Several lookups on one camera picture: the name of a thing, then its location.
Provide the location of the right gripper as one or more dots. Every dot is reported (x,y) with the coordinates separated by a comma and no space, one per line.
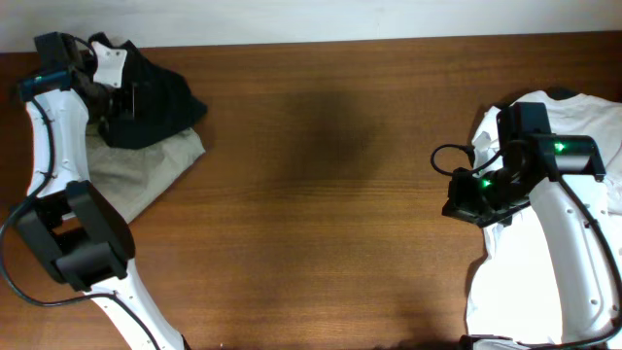
(470,206)

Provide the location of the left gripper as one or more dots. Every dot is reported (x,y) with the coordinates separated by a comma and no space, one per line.
(119,104)

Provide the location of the black shorts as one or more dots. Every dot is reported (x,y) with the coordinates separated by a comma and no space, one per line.
(164,104)

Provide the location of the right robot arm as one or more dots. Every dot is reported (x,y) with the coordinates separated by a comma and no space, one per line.
(562,177)

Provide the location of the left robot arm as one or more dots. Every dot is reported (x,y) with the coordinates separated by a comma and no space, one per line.
(73,231)

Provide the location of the folded khaki shorts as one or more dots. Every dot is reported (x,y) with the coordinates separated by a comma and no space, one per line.
(131,180)

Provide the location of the white t-shirt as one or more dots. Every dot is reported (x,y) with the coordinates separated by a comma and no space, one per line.
(513,293)

